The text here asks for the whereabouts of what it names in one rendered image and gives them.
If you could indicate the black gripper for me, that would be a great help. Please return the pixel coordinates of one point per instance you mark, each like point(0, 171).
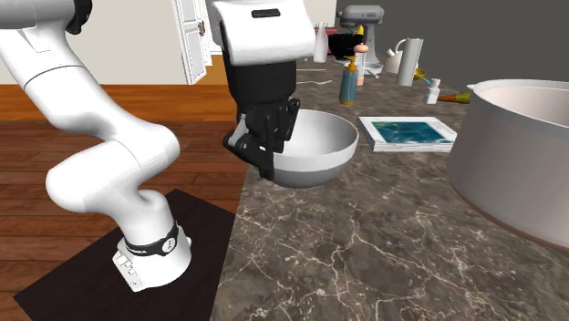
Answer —
point(262, 84)

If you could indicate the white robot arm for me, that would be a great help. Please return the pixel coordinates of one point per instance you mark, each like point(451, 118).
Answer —
point(102, 133)

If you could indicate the white and grey bowl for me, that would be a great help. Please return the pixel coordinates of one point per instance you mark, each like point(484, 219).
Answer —
point(320, 146)

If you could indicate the white cutlery piece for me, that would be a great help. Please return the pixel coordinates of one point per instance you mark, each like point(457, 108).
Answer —
point(314, 82)
point(311, 70)

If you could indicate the blue pump soap bottle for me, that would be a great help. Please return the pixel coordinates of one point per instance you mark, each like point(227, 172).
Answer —
point(348, 86)

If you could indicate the white slim bottle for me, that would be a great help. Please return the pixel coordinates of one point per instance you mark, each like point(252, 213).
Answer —
point(320, 46)

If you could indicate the pink capped bottle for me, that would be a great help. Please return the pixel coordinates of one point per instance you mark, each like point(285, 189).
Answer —
point(361, 66)

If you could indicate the black bowl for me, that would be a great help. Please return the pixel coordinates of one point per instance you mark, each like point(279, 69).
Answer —
point(342, 44)

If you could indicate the white panel door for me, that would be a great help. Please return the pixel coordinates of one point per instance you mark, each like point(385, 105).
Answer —
point(192, 40)

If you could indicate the white book with blue cover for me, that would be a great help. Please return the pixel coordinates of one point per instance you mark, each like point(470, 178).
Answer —
point(406, 133)

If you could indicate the white round jug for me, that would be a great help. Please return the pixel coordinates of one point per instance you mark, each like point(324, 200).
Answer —
point(392, 62)

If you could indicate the grey stand mixer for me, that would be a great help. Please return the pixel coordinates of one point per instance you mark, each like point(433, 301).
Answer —
point(366, 20)

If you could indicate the yellow funnel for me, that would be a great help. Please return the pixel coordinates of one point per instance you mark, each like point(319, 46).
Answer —
point(419, 74)

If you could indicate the small white spray bottle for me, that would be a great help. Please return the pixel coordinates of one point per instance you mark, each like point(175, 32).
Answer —
point(431, 94)

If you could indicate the orange and green carrot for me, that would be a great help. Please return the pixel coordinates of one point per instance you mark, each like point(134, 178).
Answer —
point(453, 98)

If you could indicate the large white round pot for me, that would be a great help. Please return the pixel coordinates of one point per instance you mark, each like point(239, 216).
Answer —
point(506, 164)

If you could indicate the dark robot stand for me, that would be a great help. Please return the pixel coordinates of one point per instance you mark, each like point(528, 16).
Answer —
point(89, 293)

